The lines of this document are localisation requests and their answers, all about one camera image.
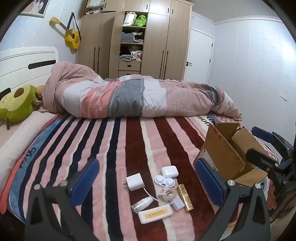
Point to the clear tape roll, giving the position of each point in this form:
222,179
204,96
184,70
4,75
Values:
167,194

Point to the pale pink pillow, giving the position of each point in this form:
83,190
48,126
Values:
20,139

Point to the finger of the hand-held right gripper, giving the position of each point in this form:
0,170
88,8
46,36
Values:
256,156
262,134

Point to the white charger adapter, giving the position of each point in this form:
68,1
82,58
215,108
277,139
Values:
135,182

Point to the white contact lens case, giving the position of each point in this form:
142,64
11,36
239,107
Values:
165,180

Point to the white bed headboard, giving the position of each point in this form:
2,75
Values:
25,60

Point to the pile of light clothes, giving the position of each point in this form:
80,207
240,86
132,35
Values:
130,54

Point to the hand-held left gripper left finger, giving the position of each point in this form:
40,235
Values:
85,178

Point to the white appliance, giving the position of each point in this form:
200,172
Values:
128,19

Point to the white case with yellow label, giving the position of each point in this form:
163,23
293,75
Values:
155,214

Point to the pink grey patchwork duvet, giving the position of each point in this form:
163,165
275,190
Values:
129,97

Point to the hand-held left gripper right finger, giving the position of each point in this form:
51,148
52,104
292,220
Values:
208,180

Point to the white earbuds case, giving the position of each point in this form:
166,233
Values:
168,172

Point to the grey folded clothes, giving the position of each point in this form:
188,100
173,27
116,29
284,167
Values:
129,37

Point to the yellow guitar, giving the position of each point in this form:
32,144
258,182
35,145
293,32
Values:
71,37

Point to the small clear bottle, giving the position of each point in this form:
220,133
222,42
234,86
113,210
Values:
141,205

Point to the gold bar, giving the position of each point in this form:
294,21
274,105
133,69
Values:
185,197

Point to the brown cardboard box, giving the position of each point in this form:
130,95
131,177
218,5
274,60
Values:
222,146

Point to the wall poster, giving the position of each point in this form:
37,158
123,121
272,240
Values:
38,7

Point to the wooden wardrobe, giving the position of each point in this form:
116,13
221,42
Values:
157,41

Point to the green bag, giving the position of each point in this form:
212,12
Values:
140,20

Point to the white door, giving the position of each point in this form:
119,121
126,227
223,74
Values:
198,55

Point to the brown plush toy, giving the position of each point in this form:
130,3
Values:
39,93

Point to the green avocado plush toy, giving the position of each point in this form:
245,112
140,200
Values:
17,105

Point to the striped blanket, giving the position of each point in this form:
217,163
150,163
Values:
115,148

